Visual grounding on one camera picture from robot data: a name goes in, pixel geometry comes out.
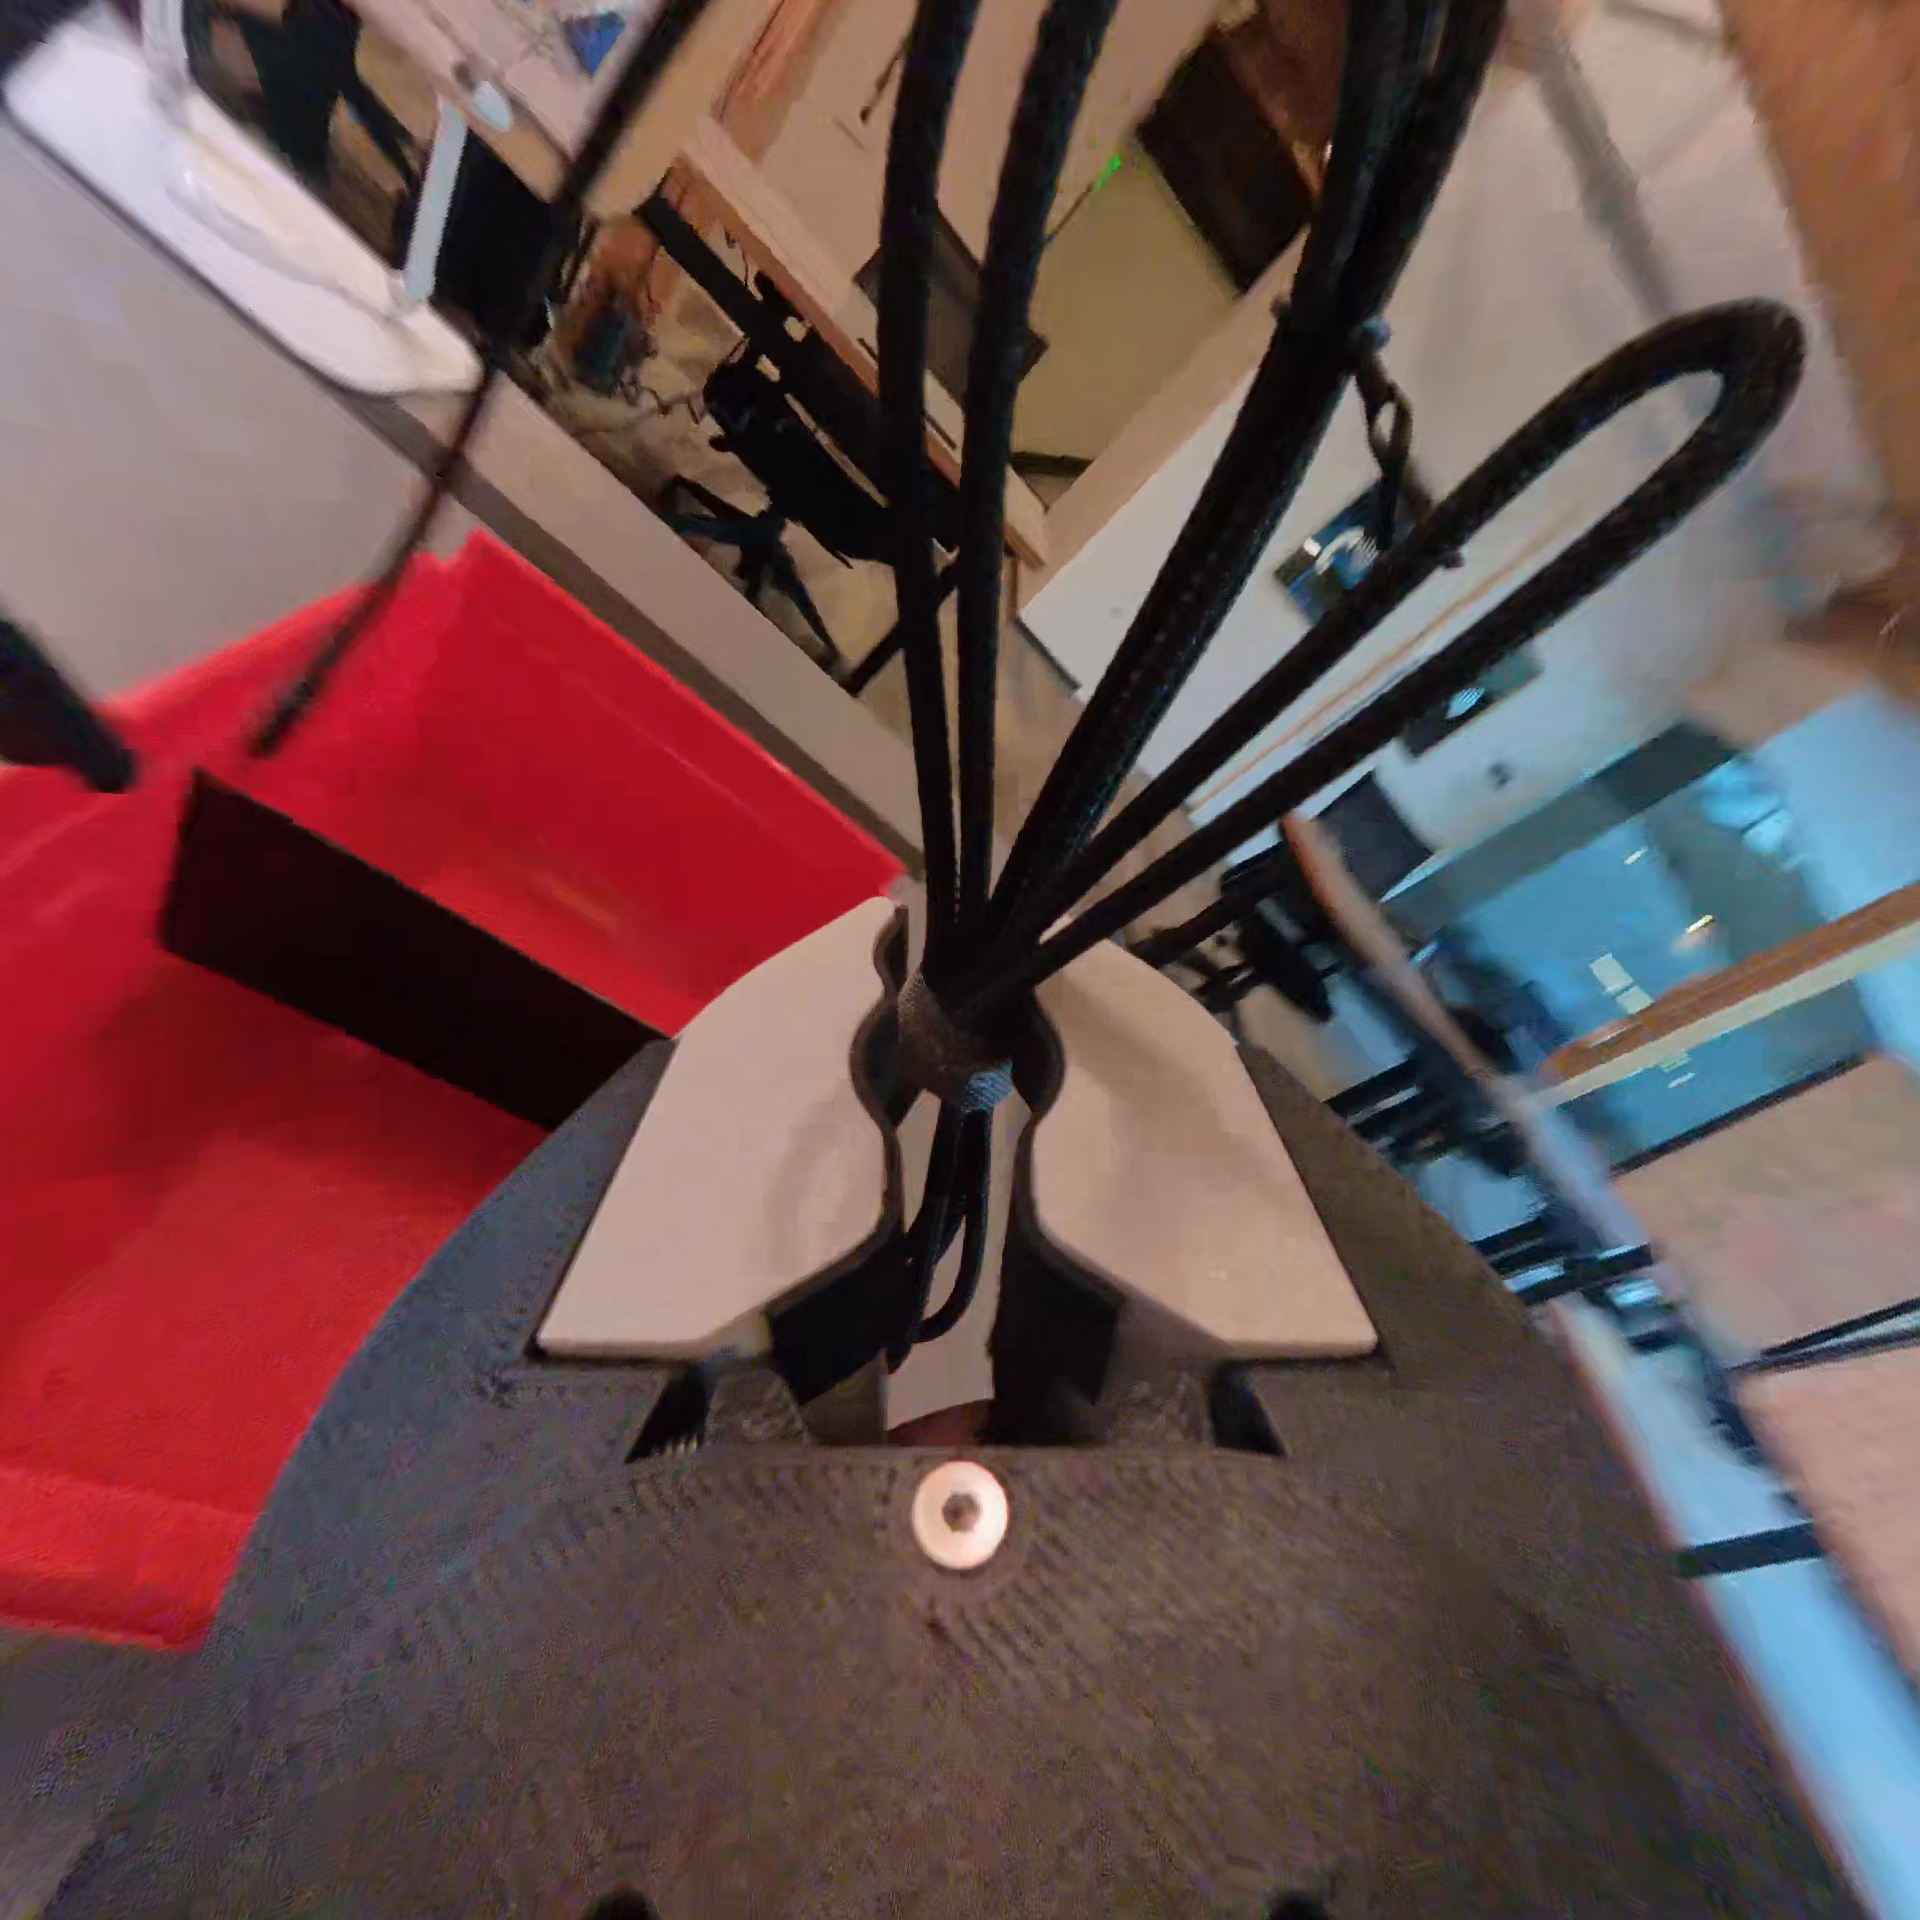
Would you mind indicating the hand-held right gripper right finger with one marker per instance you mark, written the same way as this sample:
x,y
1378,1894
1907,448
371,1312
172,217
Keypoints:
x,y
1191,1188

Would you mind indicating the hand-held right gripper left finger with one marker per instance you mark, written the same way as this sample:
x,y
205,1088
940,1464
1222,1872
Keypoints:
x,y
738,1188

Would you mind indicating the red plastic bin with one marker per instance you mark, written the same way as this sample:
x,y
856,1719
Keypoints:
x,y
227,1274

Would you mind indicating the black bin divider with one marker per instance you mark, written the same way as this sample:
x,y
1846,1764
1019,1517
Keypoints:
x,y
371,927

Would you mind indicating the black office chair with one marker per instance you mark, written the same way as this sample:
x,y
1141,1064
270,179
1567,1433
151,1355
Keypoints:
x,y
765,448

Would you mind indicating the dark logo wall sign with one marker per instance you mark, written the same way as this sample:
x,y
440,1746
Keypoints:
x,y
1325,562

